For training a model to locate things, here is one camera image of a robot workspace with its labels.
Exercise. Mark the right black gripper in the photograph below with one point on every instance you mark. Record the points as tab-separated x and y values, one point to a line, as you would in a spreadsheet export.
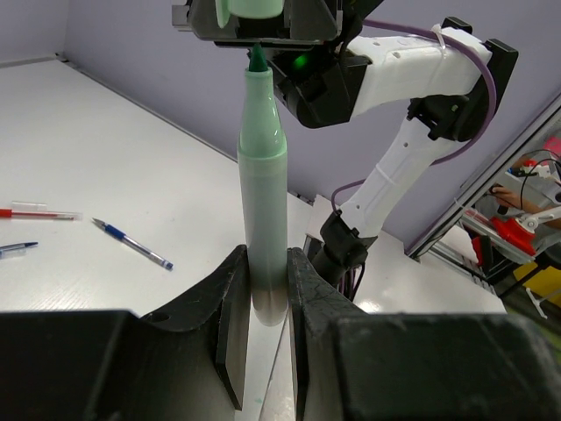
319	87

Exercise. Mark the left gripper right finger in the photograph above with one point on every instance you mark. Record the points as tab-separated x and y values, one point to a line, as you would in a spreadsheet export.
352	365

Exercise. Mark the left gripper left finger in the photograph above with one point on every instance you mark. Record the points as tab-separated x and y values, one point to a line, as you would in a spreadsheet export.
183	361

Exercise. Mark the light green marker cap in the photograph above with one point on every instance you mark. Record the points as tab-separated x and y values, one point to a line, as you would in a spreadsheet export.
251	9

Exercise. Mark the light green marker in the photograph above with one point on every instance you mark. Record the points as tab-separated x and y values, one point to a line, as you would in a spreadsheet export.
262	153

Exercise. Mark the red pen clear barrel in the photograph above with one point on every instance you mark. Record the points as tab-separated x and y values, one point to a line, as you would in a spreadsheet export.
29	210

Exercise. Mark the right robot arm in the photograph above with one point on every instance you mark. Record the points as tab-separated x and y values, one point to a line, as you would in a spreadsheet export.
453	83

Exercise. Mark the blue ballpoint pen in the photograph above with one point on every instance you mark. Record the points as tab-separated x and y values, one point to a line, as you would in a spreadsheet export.
133	244

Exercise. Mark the blue pen cap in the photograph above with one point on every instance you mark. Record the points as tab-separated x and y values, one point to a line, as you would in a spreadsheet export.
14	250

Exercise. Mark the red white background device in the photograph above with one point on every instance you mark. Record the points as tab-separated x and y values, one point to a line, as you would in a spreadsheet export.
517	237

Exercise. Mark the person in background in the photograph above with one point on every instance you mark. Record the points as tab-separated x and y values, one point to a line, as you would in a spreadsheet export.
514	199

